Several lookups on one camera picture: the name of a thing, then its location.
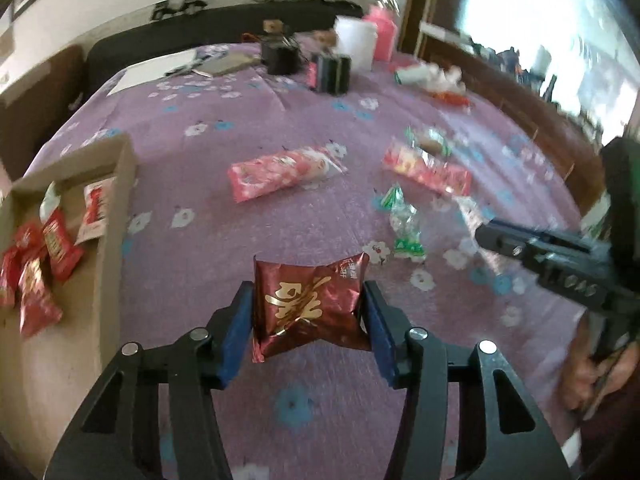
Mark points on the person right hand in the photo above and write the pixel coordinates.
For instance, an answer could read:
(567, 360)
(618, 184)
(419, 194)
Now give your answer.
(583, 383)

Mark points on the black pot figurine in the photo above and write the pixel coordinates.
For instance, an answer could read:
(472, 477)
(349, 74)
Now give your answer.
(279, 50)
(329, 73)

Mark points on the pink Hello Kitty snack bag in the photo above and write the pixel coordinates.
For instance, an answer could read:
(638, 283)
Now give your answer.
(271, 173)

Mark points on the green cake snack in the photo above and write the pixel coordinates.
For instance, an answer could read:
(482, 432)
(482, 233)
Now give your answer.
(429, 140)

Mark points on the purple floral tablecloth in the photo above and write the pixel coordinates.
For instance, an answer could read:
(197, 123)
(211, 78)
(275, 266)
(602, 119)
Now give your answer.
(188, 245)

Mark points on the red white snack sachet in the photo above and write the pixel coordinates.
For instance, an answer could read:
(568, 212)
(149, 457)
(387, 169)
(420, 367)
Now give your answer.
(97, 197)

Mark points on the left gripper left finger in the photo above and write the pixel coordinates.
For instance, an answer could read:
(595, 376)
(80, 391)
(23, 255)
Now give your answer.
(115, 433)

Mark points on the small colourful booklet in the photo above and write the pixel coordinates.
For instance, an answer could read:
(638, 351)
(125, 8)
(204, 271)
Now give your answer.
(231, 62)

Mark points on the brown armchair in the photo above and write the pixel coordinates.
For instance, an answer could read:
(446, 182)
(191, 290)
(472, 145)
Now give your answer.
(36, 105)

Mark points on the black sofa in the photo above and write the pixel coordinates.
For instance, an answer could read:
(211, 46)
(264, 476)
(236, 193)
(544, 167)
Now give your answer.
(223, 25)

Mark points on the dark red gold snack bag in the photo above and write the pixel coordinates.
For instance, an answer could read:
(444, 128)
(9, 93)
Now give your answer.
(297, 305)

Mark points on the black pot figurine near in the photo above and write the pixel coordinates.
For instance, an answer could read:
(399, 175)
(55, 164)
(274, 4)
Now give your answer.
(329, 73)

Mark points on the white plastic jar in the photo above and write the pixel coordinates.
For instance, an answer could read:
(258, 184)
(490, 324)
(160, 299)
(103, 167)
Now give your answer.
(357, 39)

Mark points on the white wrapped candy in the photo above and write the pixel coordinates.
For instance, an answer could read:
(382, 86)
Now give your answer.
(50, 203)

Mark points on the red snack packets in box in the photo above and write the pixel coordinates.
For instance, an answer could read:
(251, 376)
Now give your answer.
(40, 255)

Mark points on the green clear candy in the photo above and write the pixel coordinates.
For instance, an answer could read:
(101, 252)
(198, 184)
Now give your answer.
(405, 223)

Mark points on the pink water bottle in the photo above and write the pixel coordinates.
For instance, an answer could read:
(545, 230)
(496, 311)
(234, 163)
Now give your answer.
(385, 15)

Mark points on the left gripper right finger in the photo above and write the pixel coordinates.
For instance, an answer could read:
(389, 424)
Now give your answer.
(465, 412)

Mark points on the pink My Melody candy bag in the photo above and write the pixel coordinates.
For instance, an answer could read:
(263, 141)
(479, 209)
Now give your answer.
(427, 170)

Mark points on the black pot figurine far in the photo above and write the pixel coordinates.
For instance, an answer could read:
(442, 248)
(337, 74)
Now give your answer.
(279, 50)

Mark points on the white paper pad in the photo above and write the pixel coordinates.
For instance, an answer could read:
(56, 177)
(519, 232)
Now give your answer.
(153, 69)

